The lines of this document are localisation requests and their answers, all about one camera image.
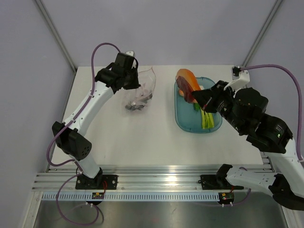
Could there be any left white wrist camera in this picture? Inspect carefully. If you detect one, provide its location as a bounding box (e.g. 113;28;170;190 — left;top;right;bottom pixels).
125;51;135;57

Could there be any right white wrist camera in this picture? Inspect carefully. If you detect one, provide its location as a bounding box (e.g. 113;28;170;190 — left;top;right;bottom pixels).
227;66;250;91

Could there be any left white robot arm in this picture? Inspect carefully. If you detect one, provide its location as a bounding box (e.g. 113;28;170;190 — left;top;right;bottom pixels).
52;51;140;189

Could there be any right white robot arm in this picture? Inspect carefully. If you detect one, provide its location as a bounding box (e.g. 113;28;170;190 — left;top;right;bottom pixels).
192;81;304;211

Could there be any right aluminium frame post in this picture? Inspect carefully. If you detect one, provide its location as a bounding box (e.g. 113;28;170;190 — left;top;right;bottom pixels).
240;0;284;67

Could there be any clear zip top bag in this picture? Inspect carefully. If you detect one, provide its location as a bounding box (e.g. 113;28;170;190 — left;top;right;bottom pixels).
122;66;156;113

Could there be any aluminium mounting rail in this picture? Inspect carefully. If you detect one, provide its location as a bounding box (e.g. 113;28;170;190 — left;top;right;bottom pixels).
32;164;290;192

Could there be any white slotted cable duct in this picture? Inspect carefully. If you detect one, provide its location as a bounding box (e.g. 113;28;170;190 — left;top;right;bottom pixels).
42;191;219;202

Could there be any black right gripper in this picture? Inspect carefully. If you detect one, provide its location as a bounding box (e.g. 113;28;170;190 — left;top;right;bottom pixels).
193;80;247;133

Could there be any teal plastic tray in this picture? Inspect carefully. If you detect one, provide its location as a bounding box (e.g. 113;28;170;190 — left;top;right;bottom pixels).
174;83;222;133

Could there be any celery stalk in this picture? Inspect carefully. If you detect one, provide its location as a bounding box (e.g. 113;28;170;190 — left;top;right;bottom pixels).
193;103;215;129

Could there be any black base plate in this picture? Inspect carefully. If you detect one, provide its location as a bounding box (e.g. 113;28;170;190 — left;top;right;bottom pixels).
198;174;244;190
75;174;118;190

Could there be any aluminium frame post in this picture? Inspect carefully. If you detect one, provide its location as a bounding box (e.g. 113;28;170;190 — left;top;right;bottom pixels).
240;0;284;67
33;0;77;75

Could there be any left aluminium frame post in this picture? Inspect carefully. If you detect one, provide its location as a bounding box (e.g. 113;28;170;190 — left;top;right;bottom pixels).
33;0;77;75

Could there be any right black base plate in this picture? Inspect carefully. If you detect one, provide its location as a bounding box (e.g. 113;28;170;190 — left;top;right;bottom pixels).
198;174;244;190

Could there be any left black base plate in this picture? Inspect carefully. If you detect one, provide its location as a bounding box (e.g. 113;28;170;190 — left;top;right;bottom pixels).
75;174;118;190

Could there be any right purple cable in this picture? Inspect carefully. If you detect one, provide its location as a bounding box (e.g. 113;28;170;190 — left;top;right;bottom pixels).
237;64;304;207

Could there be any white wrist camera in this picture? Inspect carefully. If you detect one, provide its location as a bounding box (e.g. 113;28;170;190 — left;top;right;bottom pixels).
227;66;250;91
125;51;135;57

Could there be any toy peach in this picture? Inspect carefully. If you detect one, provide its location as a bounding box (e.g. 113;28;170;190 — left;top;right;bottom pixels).
178;89;184;96

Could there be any orange papaya slice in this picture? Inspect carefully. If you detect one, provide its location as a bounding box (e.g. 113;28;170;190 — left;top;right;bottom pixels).
175;69;200;103

